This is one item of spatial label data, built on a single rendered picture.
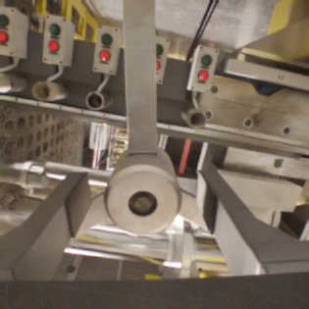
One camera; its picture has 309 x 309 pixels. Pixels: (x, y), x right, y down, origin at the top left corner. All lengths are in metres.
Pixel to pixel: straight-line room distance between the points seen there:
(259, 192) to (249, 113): 0.36
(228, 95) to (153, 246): 0.69
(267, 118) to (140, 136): 0.93
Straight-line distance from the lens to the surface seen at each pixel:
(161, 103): 0.92
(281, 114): 1.09
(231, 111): 0.99
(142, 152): 0.15
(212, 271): 1.01
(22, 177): 1.30
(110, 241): 0.93
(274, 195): 1.15
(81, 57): 0.93
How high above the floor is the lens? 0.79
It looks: 16 degrees up
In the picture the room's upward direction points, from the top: 169 degrees counter-clockwise
